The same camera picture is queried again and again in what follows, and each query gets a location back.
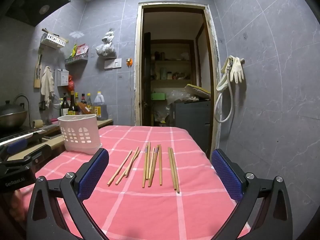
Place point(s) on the white plastic utensil holder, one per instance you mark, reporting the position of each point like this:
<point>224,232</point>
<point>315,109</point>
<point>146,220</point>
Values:
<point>80,135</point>

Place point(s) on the wooden storage shelves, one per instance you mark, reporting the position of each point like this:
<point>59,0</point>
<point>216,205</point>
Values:
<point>172,62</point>

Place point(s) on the dark pump bottle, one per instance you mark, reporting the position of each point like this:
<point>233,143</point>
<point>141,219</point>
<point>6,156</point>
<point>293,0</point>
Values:
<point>65,107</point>

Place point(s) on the curved metal faucet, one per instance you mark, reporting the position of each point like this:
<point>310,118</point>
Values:
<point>23,97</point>

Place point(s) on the black range hood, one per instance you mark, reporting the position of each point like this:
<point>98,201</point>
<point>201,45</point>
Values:
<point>30,2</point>

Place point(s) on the crumpled clear plastic bag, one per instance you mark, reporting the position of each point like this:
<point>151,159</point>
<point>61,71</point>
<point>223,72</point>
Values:
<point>178,97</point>

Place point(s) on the mesh strainer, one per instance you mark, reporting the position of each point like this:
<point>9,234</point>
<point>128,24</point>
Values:
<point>57,103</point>

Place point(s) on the white hanging towel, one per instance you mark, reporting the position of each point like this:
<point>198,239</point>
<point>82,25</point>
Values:
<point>47,85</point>

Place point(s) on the black wall holder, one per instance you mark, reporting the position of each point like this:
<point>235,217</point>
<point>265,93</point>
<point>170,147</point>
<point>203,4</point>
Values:
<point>42,105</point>

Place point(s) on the clear yellow cap bottle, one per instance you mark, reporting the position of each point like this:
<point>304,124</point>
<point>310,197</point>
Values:
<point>89,103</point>

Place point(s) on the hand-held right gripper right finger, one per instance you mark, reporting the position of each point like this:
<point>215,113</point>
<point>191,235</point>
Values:
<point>226,175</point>

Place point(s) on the red snack packet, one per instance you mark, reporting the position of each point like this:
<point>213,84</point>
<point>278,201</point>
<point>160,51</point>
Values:
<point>82,49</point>

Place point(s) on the red plastic bag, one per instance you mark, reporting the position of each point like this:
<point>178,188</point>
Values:
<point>71,83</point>

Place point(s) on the white wall socket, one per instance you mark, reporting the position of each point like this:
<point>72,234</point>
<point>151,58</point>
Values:
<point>113,63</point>

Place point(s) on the green box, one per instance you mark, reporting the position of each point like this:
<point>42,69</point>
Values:
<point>158,96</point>

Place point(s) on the white wall basket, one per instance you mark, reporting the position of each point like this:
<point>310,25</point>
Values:
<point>52,41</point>

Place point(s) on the yellow sponge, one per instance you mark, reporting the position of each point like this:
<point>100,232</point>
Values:
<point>38,123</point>

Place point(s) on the small dark sauce bottle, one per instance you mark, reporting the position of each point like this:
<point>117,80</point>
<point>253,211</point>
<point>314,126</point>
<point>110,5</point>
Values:
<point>83,99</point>

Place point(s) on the dark soy sauce bottle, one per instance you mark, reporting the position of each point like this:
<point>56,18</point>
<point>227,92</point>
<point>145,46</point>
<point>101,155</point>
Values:
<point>72,106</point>

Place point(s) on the person's left hand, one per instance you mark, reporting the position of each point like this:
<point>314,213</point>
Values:
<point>17,205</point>

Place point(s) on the metal wok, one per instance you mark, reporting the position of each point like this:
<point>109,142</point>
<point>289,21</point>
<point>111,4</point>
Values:
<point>12,117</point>

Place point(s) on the yellow label sauce bottle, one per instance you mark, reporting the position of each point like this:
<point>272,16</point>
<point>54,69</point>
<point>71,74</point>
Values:
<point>77,97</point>

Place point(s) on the hanging clear plastic bag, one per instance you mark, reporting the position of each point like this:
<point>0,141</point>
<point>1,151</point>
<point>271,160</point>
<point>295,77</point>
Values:
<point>106,48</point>

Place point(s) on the pink plaid tablecloth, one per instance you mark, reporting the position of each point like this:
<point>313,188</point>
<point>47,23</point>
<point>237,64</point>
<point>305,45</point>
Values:
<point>140,210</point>

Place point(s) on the wooden door frame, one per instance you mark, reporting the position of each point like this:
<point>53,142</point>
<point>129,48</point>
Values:
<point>138,80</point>

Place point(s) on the yellow green snack packet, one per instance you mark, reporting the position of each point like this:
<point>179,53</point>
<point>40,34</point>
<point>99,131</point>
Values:
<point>73,51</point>

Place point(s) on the brown seasoning packet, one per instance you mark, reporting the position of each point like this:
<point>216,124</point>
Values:
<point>84,108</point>

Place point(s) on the cream rubber glove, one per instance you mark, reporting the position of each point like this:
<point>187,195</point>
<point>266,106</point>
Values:
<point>237,70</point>
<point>225,66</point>

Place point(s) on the group of wooden chopsticks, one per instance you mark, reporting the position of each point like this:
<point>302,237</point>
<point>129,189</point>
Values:
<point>152,165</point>

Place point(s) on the large cooking oil jug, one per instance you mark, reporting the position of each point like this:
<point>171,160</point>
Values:
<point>100,108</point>

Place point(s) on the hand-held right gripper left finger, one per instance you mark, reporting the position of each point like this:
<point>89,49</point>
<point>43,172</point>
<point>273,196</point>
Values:
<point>93,175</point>

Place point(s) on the dark grey cabinet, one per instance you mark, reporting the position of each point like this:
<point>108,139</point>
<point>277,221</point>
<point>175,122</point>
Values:
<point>192,122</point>

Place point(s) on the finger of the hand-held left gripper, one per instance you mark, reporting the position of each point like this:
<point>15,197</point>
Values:
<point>37,152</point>
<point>16,146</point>

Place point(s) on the grey wall rack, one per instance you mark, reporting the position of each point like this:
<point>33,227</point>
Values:
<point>76,60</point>

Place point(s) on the folded cushion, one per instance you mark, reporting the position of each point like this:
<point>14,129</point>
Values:
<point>197,92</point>

